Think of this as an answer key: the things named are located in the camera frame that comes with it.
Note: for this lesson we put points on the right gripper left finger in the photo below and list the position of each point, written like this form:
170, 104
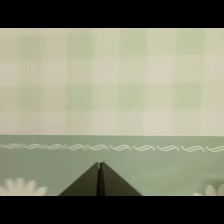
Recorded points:
87, 184

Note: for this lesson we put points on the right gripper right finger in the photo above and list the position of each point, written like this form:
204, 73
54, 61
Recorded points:
115, 184

